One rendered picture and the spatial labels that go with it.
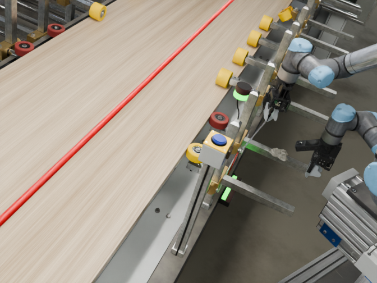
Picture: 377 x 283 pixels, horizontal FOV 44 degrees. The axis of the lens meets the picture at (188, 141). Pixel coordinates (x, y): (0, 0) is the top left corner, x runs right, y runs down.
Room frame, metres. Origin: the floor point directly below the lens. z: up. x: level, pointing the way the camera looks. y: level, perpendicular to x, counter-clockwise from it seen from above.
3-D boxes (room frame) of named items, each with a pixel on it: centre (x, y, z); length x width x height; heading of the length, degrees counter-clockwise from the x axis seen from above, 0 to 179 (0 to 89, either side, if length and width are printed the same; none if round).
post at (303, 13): (2.52, -0.39, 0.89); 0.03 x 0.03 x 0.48; 78
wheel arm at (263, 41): (2.30, -0.41, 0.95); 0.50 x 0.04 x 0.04; 78
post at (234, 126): (1.29, -0.13, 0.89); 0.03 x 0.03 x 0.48; 78
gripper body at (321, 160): (1.51, -0.53, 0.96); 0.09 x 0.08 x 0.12; 78
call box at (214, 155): (1.04, -0.08, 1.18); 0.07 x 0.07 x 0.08; 78
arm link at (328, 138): (1.51, -0.52, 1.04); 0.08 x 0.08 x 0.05
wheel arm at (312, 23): (2.77, -0.58, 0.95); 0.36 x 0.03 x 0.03; 78
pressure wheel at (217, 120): (1.60, -0.10, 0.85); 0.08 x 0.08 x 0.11
